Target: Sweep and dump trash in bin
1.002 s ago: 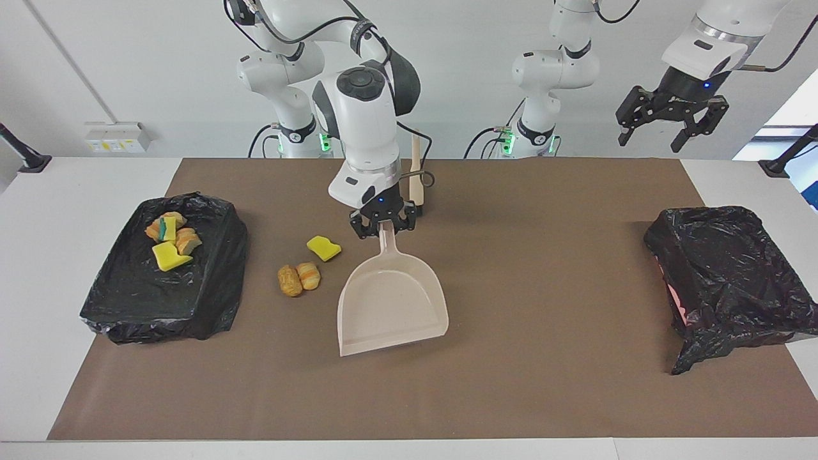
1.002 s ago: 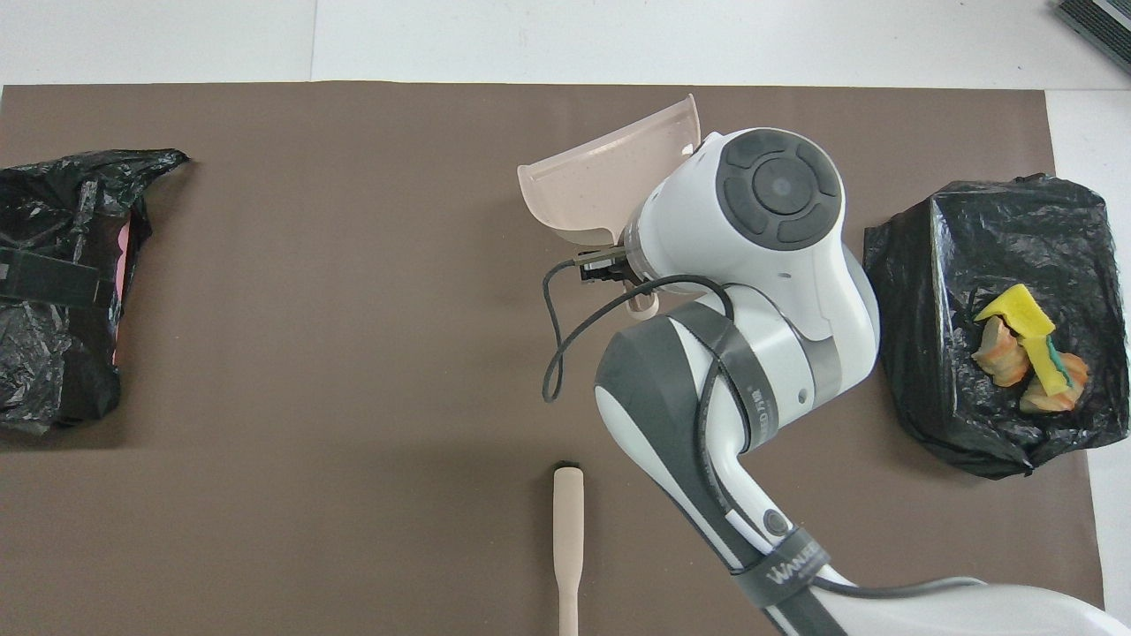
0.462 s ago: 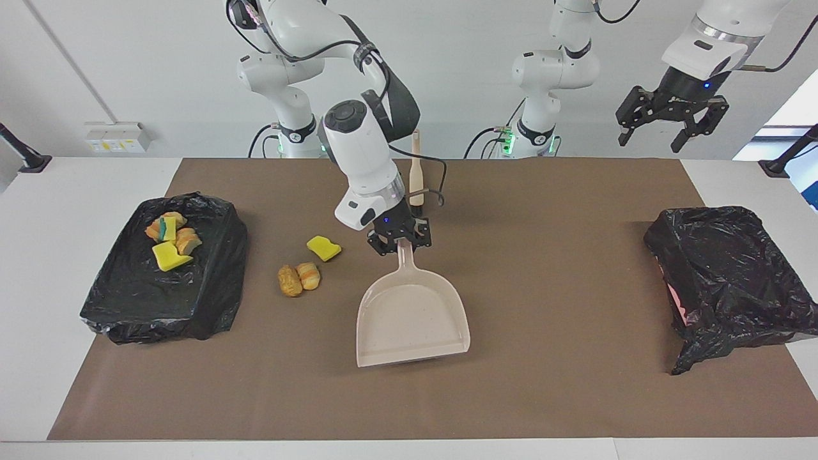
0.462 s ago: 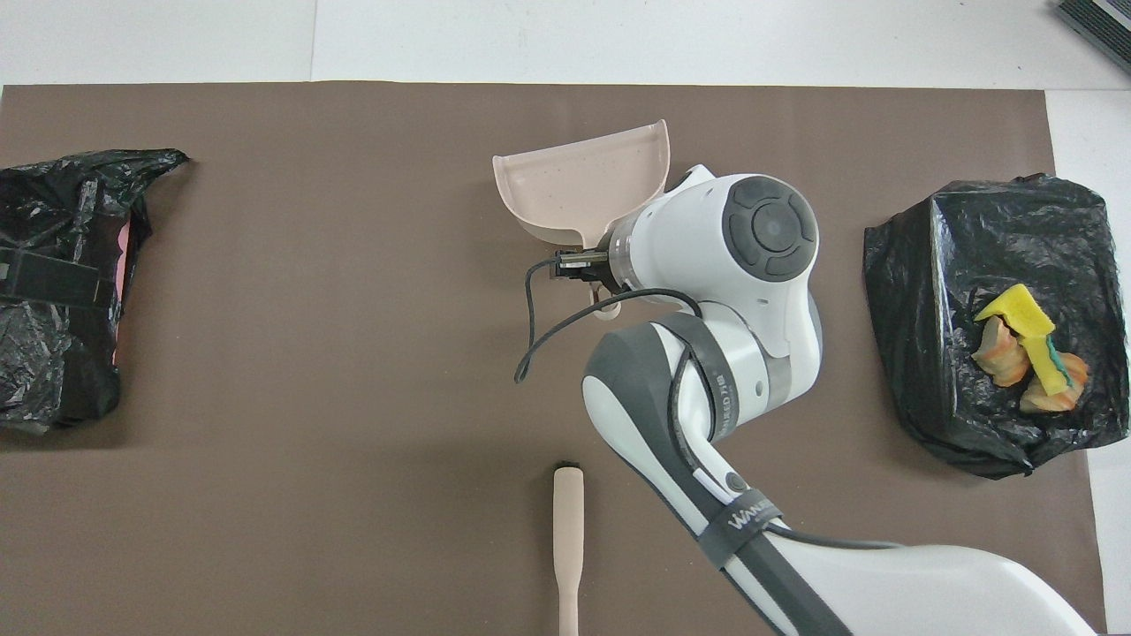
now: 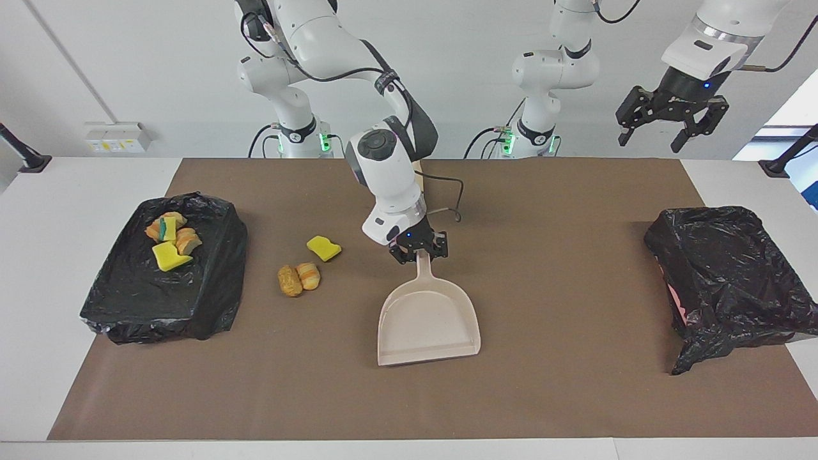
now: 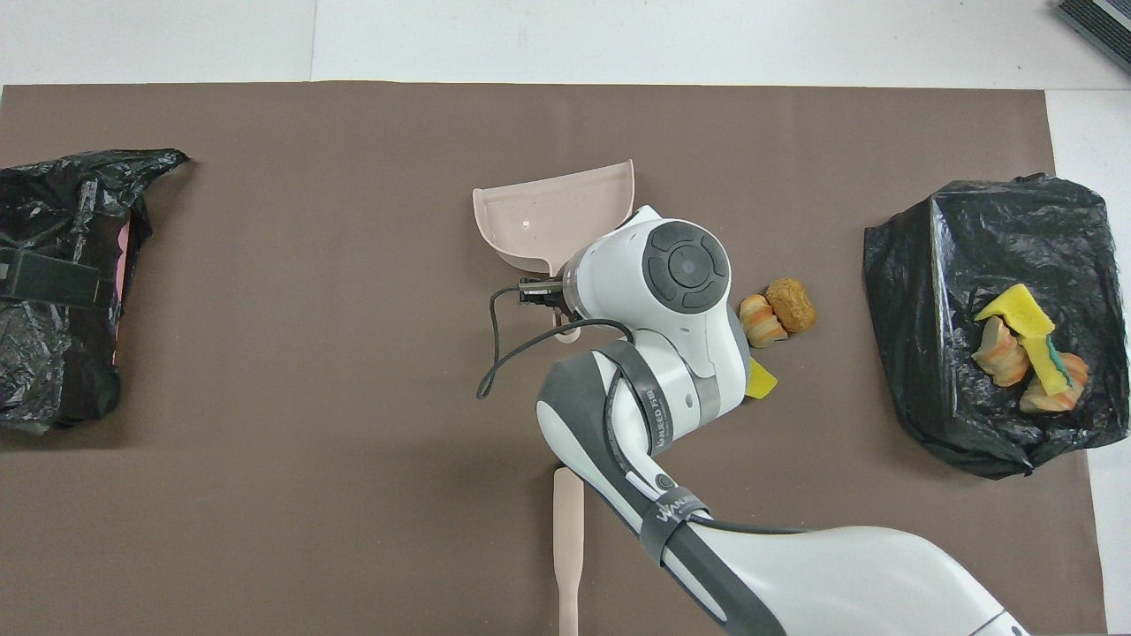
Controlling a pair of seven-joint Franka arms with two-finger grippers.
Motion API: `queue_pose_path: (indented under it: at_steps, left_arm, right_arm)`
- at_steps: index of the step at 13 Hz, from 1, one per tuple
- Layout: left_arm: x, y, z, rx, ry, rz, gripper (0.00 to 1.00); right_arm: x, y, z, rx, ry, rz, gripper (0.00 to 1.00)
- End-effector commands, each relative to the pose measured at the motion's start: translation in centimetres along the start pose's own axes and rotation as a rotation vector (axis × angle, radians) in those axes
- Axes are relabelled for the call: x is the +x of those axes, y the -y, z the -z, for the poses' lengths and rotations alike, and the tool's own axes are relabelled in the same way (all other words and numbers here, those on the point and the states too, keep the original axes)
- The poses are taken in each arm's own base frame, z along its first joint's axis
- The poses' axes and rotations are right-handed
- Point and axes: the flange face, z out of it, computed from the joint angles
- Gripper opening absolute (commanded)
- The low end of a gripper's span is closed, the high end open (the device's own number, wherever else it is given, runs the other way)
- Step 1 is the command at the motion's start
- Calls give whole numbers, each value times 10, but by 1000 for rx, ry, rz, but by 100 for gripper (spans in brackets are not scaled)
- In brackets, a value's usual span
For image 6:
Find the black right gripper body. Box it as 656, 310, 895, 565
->
519, 276, 566, 308

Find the beige plastic dustpan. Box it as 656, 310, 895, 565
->
472, 159, 637, 344

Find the orange striped toy croissant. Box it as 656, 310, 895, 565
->
1019, 352, 1090, 414
740, 294, 789, 348

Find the beige hand brush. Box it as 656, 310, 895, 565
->
552, 466, 586, 636

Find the brown toy bread roll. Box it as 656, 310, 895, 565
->
764, 277, 818, 334

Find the pale toy croissant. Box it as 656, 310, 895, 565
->
971, 315, 1031, 388

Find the notched yellow sponge piece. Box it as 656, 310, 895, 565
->
974, 283, 1056, 338

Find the small yellow green sponge piece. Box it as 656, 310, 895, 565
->
1021, 331, 1077, 398

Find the black bag lined pink bin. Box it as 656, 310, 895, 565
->
0, 148, 191, 436

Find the brown table mat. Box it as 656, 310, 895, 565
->
0, 81, 1110, 636

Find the grey ribbed object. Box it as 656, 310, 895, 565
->
1051, 0, 1131, 76

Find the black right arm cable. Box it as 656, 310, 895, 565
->
476, 284, 814, 540

